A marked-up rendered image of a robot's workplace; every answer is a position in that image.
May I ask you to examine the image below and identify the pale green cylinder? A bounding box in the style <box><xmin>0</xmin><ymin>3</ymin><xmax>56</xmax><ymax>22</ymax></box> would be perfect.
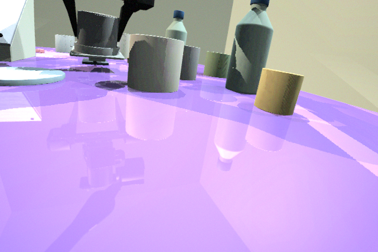
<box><xmin>203</xmin><ymin>52</ymin><xmax>231</xmax><ymax>78</ymax></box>

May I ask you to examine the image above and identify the beige cylinder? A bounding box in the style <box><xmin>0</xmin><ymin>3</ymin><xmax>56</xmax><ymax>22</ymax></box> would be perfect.
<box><xmin>254</xmin><ymin>68</ymin><xmax>304</xmax><ymax>116</ymax></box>

